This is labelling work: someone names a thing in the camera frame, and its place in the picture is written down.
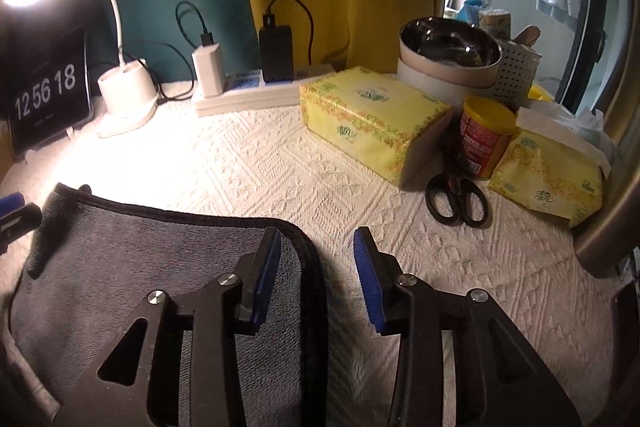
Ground purple and grey towel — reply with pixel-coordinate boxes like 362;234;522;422
9;184;328;426

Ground tablet showing clock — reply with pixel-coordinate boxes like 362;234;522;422
8;27;93;158

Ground white textured tablecloth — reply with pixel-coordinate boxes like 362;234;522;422
1;102;620;426

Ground black scissors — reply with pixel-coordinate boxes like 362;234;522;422
424;173;489;229

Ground yellow soft tissue pack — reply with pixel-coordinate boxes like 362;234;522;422
488;129;603;228

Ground white power strip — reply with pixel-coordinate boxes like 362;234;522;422
191;64;334;117

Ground white phone charger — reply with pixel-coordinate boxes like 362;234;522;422
192;31;226;98

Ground red yellow-lid jar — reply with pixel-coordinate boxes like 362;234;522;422
459;95;516;179

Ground yellow tissue box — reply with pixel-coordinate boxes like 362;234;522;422
299;67;454;187

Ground black power adapter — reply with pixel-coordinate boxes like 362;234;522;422
258;12;294;83

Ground white perforated basket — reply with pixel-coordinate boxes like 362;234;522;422
492;39;542;109

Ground stacked bowls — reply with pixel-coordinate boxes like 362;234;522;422
397;16;502;108

